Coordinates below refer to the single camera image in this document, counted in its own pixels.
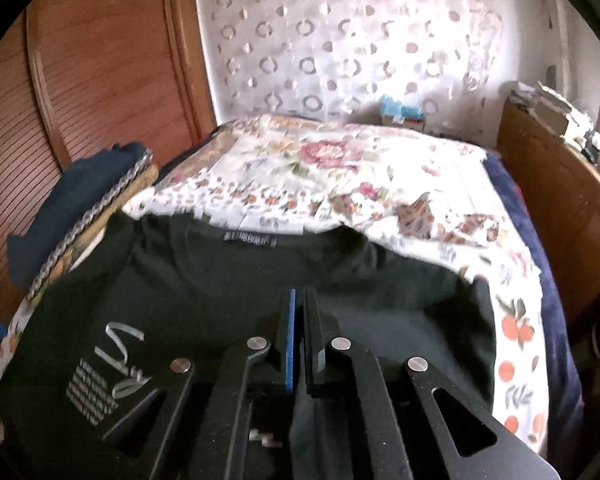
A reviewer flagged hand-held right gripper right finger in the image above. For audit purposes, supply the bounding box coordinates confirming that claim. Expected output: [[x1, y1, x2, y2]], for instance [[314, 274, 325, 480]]
[[300, 288, 562, 480]]

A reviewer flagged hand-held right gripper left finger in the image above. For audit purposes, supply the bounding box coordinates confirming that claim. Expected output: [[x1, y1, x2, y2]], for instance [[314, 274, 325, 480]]
[[101, 288, 299, 480]]

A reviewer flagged black t-shirt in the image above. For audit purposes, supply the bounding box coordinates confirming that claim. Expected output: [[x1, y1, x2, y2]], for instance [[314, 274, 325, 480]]
[[0, 212, 498, 480]]

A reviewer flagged rose floral bedspread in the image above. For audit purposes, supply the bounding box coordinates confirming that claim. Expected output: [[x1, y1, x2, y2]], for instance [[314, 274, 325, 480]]
[[200, 114, 486, 211]]

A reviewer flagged orange fruit print blanket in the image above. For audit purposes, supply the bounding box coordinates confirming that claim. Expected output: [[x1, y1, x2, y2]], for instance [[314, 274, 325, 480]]
[[0, 160, 551, 461]]

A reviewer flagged blue toy box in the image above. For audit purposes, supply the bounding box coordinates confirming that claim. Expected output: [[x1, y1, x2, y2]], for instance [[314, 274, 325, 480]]
[[379, 94, 427, 131]]

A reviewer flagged navy bedsheet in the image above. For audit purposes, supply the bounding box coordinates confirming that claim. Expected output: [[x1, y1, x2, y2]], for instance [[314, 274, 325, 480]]
[[485, 152, 587, 461]]

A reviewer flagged navy folded cloth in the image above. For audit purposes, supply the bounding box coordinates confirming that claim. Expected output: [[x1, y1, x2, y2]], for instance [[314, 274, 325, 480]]
[[6, 141, 148, 286]]

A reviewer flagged wooden sideboard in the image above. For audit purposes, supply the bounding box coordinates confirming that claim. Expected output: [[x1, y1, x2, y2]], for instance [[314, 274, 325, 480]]
[[495, 97, 600, 341]]

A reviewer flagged white lace curtain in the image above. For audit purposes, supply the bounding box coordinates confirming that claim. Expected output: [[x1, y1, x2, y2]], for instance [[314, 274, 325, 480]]
[[192, 0, 506, 127]]

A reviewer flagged wooden wardrobe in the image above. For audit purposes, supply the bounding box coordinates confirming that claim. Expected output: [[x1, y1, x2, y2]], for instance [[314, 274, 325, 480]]
[[0, 0, 218, 321]]

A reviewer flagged pile of books and papers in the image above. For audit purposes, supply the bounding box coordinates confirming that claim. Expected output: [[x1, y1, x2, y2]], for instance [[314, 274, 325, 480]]
[[505, 67, 600, 176]]

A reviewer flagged patterned cushion with chain trim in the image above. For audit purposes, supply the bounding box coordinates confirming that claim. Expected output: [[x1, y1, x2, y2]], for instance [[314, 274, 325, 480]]
[[27, 147, 159, 302]]

